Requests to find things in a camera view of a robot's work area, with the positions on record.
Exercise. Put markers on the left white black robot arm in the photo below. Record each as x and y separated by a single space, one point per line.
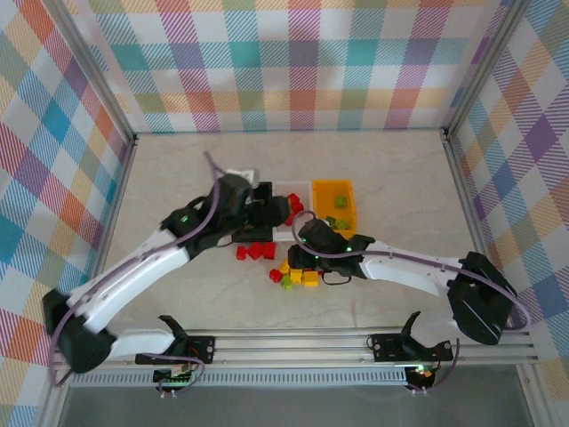
133 276

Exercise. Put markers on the circuit board with orange part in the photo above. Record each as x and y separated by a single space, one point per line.
422 373

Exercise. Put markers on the black plastic bin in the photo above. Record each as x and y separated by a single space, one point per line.
265 191

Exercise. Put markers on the aluminium side rail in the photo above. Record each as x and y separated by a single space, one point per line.
464 187
117 200

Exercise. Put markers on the yellow plastic bin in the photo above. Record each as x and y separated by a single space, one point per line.
324 191

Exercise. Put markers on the plaid cloth backdrop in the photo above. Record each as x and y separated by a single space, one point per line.
284 66
44 133
524 155

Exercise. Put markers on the clear plastic bin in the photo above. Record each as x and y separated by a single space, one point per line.
284 233

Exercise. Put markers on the yellow lego brick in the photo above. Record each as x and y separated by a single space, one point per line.
295 272
310 279
284 268

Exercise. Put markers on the circuit board with green lights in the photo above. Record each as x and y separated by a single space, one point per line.
173 378

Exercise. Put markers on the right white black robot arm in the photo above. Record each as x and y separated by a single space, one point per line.
409 271

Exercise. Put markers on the aluminium mounting rail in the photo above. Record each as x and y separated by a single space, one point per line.
289 344

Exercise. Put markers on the aluminium frame post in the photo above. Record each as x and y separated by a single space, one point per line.
94 66
483 66

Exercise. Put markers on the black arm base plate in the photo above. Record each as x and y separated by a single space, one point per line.
202 349
387 347

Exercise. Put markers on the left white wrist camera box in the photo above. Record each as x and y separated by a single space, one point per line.
244 173

